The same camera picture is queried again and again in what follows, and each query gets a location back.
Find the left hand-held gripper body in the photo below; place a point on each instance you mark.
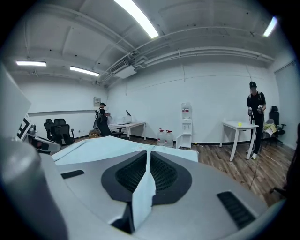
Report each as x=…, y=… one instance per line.
x=14, y=105

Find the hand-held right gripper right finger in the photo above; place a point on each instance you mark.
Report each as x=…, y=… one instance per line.
x=201, y=187

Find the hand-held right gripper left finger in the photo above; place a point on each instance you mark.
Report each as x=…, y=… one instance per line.
x=89, y=187

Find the light blue tablecloth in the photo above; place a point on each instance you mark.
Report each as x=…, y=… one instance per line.
x=110, y=147

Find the black office chair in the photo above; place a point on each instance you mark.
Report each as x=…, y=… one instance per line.
x=62, y=136
x=106, y=129
x=276, y=123
x=48, y=127

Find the ceiling strip light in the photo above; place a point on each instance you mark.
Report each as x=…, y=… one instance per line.
x=270, y=27
x=31, y=63
x=138, y=16
x=84, y=71

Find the white board panel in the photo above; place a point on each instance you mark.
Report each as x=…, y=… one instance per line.
x=179, y=141

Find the cardboard box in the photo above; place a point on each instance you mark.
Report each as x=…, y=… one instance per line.
x=93, y=134

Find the clear water jug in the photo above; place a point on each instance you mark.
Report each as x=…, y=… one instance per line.
x=161, y=138
x=169, y=138

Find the white water dispenser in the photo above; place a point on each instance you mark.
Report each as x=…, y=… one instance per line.
x=186, y=124

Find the white desk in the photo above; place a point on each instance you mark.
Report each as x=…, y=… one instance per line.
x=131, y=125
x=236, y=127

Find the white box appliance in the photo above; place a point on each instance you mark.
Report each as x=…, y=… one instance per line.
x=124, y=120

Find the yellow cloth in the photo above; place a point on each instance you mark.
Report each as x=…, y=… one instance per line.
x=269, y=127

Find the white ceiling air conditioner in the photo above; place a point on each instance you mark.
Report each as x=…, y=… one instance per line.
x=124, y=69

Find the grey wall panel box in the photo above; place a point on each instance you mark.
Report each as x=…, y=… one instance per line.
x=96, y=101

